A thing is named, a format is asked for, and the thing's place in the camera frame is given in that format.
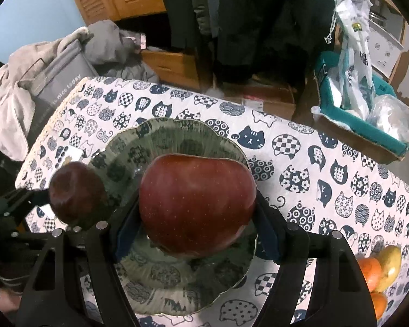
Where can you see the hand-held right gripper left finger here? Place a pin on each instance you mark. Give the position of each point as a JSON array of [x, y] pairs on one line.
[[126, 233]]

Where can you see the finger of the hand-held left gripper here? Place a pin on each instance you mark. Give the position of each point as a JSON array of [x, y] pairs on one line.
[[24, 199], [88, 227]]

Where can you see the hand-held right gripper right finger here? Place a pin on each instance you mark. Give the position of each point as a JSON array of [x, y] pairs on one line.
[[270, 236]]

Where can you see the small red apple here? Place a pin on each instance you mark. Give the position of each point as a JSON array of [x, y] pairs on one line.
[[76, 190]]

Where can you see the green glass plate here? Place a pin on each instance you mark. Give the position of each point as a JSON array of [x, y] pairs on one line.
[[177, 282]]

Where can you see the large red apple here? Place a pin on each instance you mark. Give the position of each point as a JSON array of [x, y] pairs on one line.
[[197, 204]]

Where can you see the yellow-green pear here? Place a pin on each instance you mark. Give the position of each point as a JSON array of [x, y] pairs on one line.
[[392, 265]]

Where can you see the cat print tablecloth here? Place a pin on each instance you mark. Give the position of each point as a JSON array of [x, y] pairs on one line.
[[293, 177]]

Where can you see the medium tangerine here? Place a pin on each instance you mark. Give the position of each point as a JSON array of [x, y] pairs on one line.
[[369, 274]]

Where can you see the grey fabric bag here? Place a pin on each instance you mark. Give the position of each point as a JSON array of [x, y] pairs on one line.
[[58, 85]]

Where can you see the small tangerine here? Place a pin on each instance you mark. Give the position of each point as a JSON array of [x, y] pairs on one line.
[[379, 305]]

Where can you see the brown cardboard box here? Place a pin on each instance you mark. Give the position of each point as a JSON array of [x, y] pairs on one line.
[[269, 99]]

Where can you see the teal lined cardboard box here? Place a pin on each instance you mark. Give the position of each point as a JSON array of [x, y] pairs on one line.
[[344, 120]]

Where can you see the clear plastic bag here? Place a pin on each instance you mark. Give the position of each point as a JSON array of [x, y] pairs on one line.
[[392, 115]]

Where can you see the wooden drawer unit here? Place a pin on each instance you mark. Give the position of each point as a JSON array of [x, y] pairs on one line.
[[170, 64]]

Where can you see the pink white tag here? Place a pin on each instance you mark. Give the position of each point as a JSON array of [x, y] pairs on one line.
[[142, 41]]

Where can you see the white printed plastic bag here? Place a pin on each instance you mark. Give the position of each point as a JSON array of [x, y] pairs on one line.
[[352, 41]]

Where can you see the white printed storage box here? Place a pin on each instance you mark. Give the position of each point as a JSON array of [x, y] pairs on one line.
[[381, 47]]

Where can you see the black hanging coat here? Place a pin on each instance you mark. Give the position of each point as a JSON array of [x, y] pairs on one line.
[[252, 13]]

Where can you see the grey hanging jacket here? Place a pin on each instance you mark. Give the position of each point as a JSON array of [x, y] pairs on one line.
[[213, 0]]

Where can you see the wooden shelf rack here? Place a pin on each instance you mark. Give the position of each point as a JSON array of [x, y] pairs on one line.
[[400, 30]]

